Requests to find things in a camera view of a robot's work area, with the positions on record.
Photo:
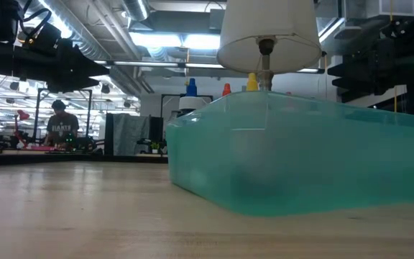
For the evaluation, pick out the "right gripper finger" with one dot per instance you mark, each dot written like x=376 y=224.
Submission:
x=354 y=68
x=354 y=86

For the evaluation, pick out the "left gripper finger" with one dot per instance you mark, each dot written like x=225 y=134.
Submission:
x=72 y=85
x=81 y=66

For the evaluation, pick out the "large blue food coloring bottle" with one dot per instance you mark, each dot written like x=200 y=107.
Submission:
x=191 y=88

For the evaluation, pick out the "large orange food coloring bottle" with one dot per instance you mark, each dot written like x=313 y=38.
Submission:
x=226 y=90

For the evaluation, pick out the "person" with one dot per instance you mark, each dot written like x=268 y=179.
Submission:
x=62 y=126

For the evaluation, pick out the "red articulated stand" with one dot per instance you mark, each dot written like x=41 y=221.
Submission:
x=21 y=117

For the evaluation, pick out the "black pillar panel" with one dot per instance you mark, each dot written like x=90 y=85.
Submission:
x=109 y=133

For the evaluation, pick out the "grey curtain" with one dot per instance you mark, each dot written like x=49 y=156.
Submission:
x=131 y=133

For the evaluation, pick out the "teal translucent plastic bin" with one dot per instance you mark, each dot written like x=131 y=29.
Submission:
x=300 y=154

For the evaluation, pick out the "silver table lamp white shade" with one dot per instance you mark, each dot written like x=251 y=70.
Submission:
x=268 y=32

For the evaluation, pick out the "bright ceiling light panel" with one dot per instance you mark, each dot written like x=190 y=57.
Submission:
x=174 y=40

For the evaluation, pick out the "small green potted plant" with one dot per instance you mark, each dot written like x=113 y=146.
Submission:
x=155 y=146

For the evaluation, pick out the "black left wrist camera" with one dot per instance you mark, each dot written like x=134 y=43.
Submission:
x=43 y=37

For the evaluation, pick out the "black aluminium table frame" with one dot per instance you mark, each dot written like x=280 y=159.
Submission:
x=31 y=159

